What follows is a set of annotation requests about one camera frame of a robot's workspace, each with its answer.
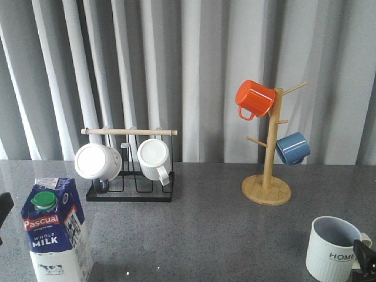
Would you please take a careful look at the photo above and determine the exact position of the Pascual whole milk carton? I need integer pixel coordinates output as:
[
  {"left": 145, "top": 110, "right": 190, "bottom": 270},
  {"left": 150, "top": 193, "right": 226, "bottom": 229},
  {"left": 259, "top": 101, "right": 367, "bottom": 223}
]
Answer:
[{"left": 21, "top": 178, "right": 93, "bottom": 281}]

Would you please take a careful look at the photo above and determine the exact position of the wooden mug tree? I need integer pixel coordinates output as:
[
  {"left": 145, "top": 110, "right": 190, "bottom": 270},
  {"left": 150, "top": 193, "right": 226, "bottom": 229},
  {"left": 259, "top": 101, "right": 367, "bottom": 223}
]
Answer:
[{"left": 241, "top": 82, "right": 308, "bottom": 206}]

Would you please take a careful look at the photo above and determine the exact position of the ribbed white mug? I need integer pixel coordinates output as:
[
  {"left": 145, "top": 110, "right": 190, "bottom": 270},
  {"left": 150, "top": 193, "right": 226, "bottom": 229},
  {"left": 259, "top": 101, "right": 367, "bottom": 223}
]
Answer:
[{"left": 137, "top": 139, "right": 172, "bottom": 186}]

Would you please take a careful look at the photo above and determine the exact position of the white HOME mug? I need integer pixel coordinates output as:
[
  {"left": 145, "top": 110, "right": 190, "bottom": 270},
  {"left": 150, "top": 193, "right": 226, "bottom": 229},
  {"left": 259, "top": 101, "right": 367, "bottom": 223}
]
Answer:
[{"left": 305, "top": 216, "right": 372, "bottom": 281}]

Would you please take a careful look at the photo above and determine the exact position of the smooth white mug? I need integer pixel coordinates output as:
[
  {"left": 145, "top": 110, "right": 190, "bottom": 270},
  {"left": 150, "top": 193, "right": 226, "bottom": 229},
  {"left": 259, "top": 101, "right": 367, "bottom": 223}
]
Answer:
[{"left": 74, "top": 143, "right": 122, "bottom": 194}]

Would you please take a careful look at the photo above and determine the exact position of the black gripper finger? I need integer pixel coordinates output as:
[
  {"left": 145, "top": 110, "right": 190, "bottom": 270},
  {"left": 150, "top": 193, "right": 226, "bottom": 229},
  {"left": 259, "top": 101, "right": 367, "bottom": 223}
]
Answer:
[
  {"left": 353, "top": 240, "right": 375, "bottom": 275},
  {"left": 0, "top": 192, "right": 14, "bottom": 227},
  {"left": 351, "top": 271, "right": 376, "bottom": 282}
]

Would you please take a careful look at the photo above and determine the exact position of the black wire mug rack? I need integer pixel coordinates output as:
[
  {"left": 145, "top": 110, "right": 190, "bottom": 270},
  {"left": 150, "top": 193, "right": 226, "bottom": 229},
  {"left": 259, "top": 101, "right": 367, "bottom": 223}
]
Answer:
[{"left": 81, "top": 127, "right": 178, "bottom": 202}]

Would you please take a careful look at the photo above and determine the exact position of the orange enamel mug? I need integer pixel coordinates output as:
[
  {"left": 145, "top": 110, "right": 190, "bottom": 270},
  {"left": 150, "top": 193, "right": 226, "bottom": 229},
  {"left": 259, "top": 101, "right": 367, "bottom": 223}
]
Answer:
[{"left": 236, "top": 80, "right": 277, "bottom": 120}]

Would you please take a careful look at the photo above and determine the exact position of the blue enamel mug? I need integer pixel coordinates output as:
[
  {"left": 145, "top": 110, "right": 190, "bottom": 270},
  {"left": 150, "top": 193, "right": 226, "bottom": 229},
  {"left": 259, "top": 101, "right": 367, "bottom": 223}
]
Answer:
[{"left": 276, "top": 132, "right": 311, "bottom": 166}]

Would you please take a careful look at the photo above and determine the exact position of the grey pleated curtain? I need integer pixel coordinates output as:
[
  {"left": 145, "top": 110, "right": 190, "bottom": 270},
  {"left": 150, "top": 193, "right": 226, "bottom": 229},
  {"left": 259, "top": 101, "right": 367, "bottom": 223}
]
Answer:
[{"left": 1, "top": 1, "right": 375, "bottom": 165}]

